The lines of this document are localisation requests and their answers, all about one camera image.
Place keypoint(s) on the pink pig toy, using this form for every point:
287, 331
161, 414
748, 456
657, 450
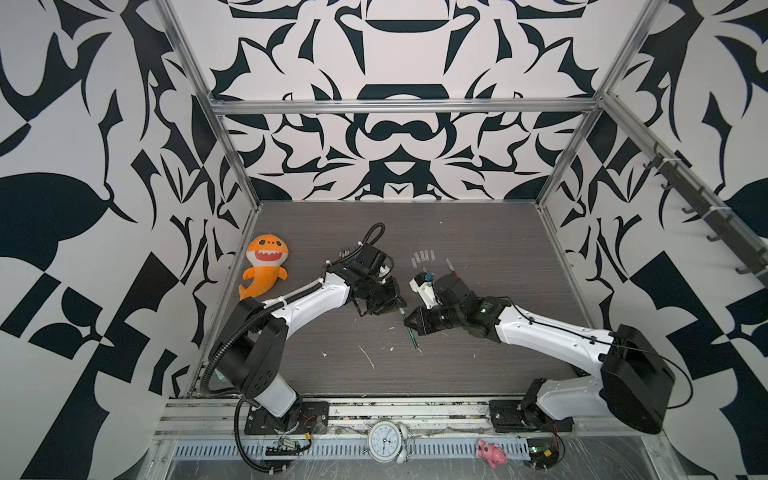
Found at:
492, 454

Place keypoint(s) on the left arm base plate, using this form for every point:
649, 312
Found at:
304, 417

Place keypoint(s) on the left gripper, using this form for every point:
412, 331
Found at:
391, 299

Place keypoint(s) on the orange shark plush toy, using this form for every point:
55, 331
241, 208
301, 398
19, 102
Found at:
266, 255

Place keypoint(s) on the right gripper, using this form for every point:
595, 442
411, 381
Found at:
418, 322

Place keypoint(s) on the wall hook rack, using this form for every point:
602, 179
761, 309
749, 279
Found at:
704, 204

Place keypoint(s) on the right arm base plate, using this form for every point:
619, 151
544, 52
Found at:
513, 416

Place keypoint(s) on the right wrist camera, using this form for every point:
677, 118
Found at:
422, 285

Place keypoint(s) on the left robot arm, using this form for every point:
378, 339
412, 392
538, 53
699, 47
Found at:
246, 356

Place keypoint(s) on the green knife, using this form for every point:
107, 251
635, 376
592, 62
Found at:
413, 339

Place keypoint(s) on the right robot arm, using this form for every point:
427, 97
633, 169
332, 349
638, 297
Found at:
623, 375

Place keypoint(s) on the green circuit board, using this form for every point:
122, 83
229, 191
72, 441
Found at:
544, 453

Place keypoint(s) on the white alarm clock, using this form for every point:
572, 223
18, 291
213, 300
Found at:
386, 442

